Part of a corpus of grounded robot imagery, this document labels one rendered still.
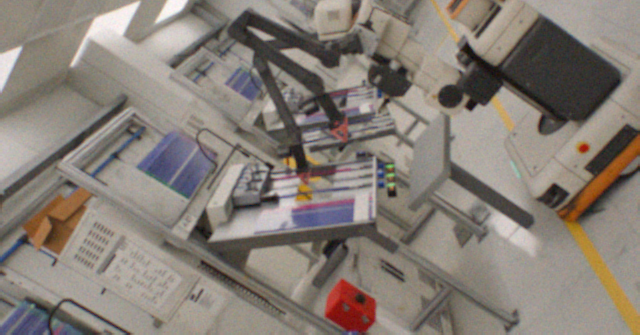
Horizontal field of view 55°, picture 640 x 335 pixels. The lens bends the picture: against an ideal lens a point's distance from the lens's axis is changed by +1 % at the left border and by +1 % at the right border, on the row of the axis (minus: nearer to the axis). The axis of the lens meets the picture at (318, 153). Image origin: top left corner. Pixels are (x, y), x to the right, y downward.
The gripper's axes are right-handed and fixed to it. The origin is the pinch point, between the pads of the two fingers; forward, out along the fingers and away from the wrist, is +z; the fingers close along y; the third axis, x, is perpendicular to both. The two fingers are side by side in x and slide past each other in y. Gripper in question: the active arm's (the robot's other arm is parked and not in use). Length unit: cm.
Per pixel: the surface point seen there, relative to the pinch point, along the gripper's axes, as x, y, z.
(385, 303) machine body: 30, 45, 43
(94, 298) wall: -164, -55, 77
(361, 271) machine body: 21, 32, 34
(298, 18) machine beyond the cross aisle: -51, -462, -17
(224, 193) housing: -35.7, 16.1, -8.5
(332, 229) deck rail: 15, 49, 2
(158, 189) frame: -56, 38, -25
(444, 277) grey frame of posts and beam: 56, 54, 29
